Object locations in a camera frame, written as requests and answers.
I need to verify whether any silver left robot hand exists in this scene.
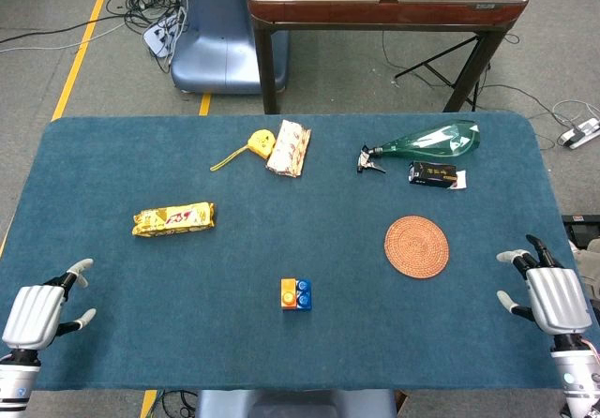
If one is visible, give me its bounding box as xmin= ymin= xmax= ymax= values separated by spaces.
xmin=1 ymin=258 xmax=98 ymax=351

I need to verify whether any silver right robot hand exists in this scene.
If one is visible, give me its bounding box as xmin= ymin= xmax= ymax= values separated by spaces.
xmin=495 ymin=233 xmax=593 ymax=337

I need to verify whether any blue toy brick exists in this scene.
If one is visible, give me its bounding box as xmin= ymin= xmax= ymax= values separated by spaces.
xmin=294 ymin=278 xmax=313 ymax=313

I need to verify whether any orange toy brick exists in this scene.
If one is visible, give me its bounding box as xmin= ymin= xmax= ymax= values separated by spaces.
xmin=280 ymin=277 xmax=300 ymax=311

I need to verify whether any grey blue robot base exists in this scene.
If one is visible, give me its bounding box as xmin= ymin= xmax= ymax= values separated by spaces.
xmin=194 ymin=388 xmax=398 ymax=418

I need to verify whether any beige fabric bundle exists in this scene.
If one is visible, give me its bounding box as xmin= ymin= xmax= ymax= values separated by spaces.
xmin=569 ymin=239 xmax=600 ymax=306

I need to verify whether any black flat case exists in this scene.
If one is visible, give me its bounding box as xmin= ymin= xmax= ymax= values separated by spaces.
xmin=561 ymin=214 xmax=600 ymax=250

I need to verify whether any round woven coaster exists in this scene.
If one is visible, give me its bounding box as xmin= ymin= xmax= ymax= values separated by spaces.
xmin=383 ymin=215 xmax=451 ymax=279

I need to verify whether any white power strip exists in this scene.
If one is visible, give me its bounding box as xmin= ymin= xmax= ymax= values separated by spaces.
xmin=556 ymin=117 xmax=600 ymax=150
xmin=142 ymin=12 xmax=187 ymax=59

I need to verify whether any yellow snack package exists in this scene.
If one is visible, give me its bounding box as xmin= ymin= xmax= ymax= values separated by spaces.
xmin=131 ymin=202 xmax=218 ymax=238

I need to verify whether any black small box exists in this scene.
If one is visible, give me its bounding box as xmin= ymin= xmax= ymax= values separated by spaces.
xmin=408 ymin=160 xmax=468 ymax=191

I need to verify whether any green spray bottle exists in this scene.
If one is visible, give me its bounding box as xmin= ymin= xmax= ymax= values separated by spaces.
xmin=355 ymin=119 xmax=482 ymax=175

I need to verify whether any blue felt table cover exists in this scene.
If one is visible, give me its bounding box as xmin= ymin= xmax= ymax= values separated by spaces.
xmin=0 ymin=111 xmax=600 ymax=391

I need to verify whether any yellow tape measure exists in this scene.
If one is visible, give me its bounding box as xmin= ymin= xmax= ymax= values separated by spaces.
xmin=209 ymin=128 xmax=276 ymax=172

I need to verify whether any white red patterned packet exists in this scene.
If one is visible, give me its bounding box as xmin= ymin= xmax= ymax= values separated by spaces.
xmin=265 ymin=119 xmax=312 ymax=179

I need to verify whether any blue grey machine base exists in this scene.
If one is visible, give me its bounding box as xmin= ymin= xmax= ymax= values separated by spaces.
xmin=170 ymin=0 xmax=290 ymax=96

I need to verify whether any brown mahjong table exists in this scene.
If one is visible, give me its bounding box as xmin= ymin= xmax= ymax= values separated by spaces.
xmin=247 ymin=0 xmax=531 ymax=115

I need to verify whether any black cable tangle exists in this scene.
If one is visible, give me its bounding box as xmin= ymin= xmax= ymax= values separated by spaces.
xmin=105 ymin=0 xmax=196 ymax=75

